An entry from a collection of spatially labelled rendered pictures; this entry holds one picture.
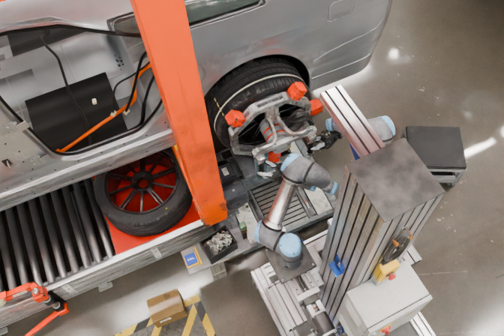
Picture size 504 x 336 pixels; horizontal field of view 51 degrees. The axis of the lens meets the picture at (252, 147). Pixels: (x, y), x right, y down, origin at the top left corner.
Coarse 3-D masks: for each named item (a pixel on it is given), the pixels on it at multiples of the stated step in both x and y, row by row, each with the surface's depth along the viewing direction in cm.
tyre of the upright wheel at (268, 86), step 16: (256, 64) 319; (272, 64) 321; (288, 64) 332; (224, 80) 321; (240, 80) 316; (272, 80) 313; (288, 80) 317; (224, 96) 319; (240, 96) 312; (256, 96) 312; (304, 96) 334; (208, 112) 338; (224, 112) 318; (224, 128) 326; (224, 144) 342; (256, 144) 359
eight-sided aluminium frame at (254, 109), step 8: (272, 96) 314; (280, 96) 315; (288, 96) 314; (256, 104) 311; (264, 104) 315; (272, 104) 311; (280, 104) 314; (296, 104) 322; (304, 104) 326; (248, 112) 315; (256, 112) 310; (248, 120) 313; (232, 128) 320; (240, 128) 317; (296, 128) 350; (232, 136) 321; (232, 144) 329; (240, 144) 344; (264, 144) 356; (240, 152) 340; (248, 152) 346
